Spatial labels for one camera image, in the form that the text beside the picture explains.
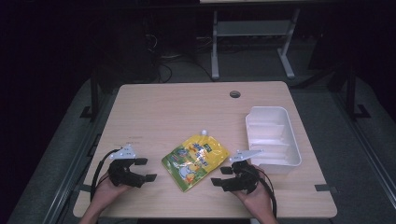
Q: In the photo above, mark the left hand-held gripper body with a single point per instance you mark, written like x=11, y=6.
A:
x=123, y=175

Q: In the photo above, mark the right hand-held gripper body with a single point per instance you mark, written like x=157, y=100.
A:
x=243, y=180

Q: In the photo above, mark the yellow spouted snack pouch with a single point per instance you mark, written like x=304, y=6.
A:
x=194, y=161

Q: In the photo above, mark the white plastic bin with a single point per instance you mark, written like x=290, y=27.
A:
x=274, y=137

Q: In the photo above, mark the person's left hand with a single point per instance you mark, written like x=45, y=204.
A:
x=106, y=194

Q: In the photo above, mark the person's right hand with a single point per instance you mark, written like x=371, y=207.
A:
x=260, y=199

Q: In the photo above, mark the grey tape strip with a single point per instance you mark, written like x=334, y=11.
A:
x=83, y=188
x=323, y=187

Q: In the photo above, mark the black metal stand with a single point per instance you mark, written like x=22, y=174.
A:
x=352, y=93
x=94, y=99

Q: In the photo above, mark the white metal table frame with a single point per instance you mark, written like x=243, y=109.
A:
x=253, y=28

